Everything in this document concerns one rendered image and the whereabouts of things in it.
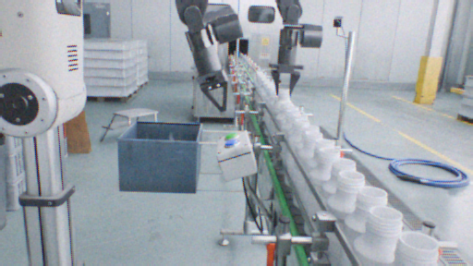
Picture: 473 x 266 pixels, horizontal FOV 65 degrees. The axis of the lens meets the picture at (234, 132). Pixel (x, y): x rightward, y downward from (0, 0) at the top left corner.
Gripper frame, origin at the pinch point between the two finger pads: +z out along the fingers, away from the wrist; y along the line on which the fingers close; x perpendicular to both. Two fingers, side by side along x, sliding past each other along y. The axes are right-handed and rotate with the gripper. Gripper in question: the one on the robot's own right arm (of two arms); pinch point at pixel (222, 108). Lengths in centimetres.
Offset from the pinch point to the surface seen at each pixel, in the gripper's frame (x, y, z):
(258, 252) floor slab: 16, 123, 121
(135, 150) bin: 41, 50, 15
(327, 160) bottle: -16.3, -27.6, 9.2
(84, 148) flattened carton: 182, 310, 53
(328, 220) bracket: -11.8, -42.4, 11.4
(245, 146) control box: -2.8, -9.9, 7.9
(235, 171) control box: 1.1, -10.1, 12.7
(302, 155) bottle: -13.7, -15.7, 11.6
